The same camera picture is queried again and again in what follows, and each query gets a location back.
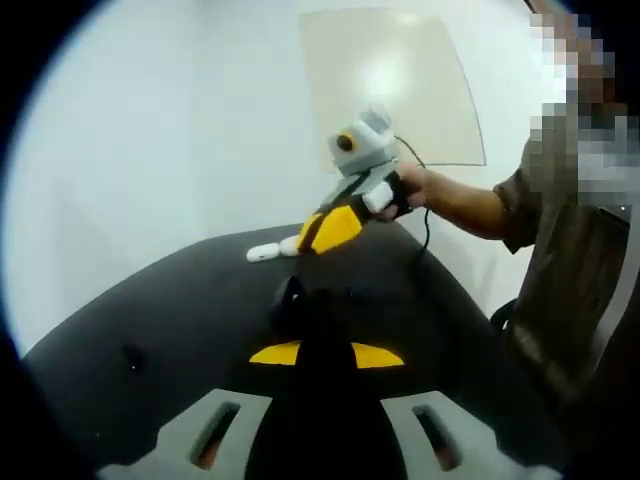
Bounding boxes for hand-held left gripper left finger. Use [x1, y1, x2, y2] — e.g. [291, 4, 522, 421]
[97, 340, 304, 480]

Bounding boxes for black earphone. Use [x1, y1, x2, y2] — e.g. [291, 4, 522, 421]
[121, 343, 147, 372]

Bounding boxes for black office chair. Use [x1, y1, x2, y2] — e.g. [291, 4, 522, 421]
[490, 298, 519, 334]

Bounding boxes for black table mat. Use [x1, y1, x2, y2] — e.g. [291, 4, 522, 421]
[22, 222, 569, 480]

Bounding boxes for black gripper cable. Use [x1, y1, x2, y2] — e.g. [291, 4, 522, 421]
[392, 133, 432, 264]

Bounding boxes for person's right hand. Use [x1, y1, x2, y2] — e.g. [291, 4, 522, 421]
[384, 163, 444, 224]

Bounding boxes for beige wall panel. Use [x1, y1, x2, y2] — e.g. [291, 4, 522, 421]
[298, 7, 487, 176]

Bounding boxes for white oblong charging case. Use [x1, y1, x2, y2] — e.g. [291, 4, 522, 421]
[245, 242, 282, 263]

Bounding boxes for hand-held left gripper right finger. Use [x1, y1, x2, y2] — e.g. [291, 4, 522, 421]
[350, 342, 554, 480]

